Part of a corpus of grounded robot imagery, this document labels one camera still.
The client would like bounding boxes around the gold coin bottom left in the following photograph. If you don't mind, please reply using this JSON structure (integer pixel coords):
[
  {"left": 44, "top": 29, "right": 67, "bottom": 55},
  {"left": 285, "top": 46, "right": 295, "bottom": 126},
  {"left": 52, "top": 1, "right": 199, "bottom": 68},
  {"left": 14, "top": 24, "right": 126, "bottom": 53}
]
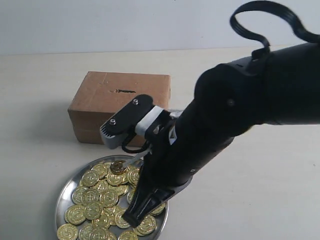
[{"left": 56, "top": 223, "right": 79, "bottom": 240}]

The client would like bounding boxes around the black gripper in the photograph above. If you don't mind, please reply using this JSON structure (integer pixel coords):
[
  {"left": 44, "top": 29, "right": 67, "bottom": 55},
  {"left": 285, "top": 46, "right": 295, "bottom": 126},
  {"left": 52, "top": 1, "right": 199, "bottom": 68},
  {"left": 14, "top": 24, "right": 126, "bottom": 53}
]
[{"left": 123, "top": 109, "right": 232, "bottom": 228}]

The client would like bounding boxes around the gold coin lower centre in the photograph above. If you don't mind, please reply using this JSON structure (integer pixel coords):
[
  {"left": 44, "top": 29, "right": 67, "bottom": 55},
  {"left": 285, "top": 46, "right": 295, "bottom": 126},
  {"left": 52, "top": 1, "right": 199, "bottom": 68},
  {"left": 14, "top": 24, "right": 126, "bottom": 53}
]
[{"left": 114, "top": 208, "right": 130, "bottom": 229}]

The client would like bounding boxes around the gold coin upper left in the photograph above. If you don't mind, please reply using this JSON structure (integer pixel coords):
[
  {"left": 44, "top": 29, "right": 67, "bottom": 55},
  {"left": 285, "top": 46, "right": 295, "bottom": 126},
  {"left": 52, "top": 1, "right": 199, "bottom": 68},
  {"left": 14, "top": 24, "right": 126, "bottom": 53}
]
[{"left": 81, "top": 170, "right": 100, "bottom": 187}]

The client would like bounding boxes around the gold coin upper right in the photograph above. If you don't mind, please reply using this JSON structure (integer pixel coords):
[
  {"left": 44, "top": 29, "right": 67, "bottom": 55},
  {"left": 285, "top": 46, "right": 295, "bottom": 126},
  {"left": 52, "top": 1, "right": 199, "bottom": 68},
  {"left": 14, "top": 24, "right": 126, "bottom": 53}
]
[{"left": 127, "top": 167, "right": 140, "bottom": 186}]

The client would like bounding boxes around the gold coin right edge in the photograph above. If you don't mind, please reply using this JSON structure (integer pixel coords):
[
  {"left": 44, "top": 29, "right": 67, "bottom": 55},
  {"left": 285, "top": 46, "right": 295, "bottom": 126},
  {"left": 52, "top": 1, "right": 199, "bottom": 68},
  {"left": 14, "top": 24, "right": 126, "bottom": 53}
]
[{"left": 150, "top": 202, "right": 166, "bottom": 216}]

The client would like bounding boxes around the brown cardboard slotted box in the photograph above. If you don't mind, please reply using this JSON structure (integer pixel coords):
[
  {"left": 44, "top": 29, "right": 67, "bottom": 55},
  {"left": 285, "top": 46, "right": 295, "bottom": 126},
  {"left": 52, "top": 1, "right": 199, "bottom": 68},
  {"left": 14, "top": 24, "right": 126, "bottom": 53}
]
[{"left": 67, "top": 71, "right": 171, "bottom": 145}]

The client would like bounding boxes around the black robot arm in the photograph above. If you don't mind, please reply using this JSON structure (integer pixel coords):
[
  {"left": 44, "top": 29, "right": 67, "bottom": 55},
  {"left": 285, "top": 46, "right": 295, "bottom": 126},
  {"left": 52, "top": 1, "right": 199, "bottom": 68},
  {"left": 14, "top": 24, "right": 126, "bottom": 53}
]
[{"left": 123, "top": 43, "right": 320, "bottom": 227}]

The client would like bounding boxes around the round steel plate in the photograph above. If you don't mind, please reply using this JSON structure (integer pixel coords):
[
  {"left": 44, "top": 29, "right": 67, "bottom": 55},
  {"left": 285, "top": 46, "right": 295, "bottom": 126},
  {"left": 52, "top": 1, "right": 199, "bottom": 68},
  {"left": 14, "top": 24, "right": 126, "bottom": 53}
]
[{"left": 54, "top": 154, "right": 169, "bottom": 240}]

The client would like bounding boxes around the gold coin lower right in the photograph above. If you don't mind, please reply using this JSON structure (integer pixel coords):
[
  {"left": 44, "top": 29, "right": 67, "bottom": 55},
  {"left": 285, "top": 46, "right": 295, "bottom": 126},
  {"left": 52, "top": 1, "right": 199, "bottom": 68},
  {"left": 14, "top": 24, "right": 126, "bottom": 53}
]
[{"left": 136, "top": 215, "right": 157, "bottom": 236}]

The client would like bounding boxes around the dark gold coin on top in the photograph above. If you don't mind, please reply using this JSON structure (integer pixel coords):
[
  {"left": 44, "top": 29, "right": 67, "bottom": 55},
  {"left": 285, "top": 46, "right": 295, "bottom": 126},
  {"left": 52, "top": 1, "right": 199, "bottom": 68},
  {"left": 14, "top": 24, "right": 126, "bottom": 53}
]
[{"left": 109, "top": 160, "right": 127, "bottom": 175}]

